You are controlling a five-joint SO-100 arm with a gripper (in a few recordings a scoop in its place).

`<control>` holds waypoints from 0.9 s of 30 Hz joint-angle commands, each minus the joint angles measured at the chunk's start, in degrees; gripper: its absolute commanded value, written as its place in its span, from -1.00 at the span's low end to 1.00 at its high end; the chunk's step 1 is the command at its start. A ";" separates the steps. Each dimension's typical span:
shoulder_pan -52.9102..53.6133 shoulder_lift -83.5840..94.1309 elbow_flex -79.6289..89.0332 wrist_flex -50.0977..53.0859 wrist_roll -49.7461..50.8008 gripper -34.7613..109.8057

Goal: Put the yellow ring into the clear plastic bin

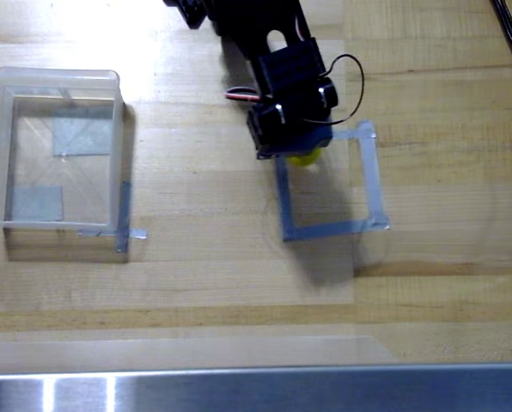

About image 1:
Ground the grey tape strip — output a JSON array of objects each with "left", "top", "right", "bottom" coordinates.
[
  {"left": 331, "top": 121, "right": 375, "bottom": 142},
  {"left": 115, "top": 180, "right": 134, "bottom": 254},
  {"left": 283, "top": 216, "right": 391, "bottom": 243},
  {"left": 273, "top": 155, "right": 299, "bottom": 242},
  {"left": 76, "top": 227, "right": 149, "bottom": 241},
  {"left": 352, "top": 120, "right": 391, "bottom": 231}
]

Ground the yellow ring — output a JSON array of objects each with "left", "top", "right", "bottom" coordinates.
[{"left": 286, "top": 147, "right": 324, "bottom": 168}]

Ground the large grey tape patch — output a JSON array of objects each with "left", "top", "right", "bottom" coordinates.
[{"left": 52, "top": 114, "right": 113, "bottom": 157}]

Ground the small grey tape patch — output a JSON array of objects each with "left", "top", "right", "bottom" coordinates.
[{"left": 10, "top": 185, "right": 65, "bottom": 223}]

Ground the red white servo wire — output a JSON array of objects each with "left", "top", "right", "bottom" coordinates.
[{"left": 224, "top": 86, "right": 262, "bottom": 104}]

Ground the metal table rail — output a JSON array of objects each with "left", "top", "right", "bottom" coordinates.
[{"left": 0, "top": 363, "right": 512, "bottom": 412}]

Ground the thin black servo wire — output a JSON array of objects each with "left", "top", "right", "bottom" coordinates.
[{"left": 306, "top": 53, "right": 366, "bottom": 127}]

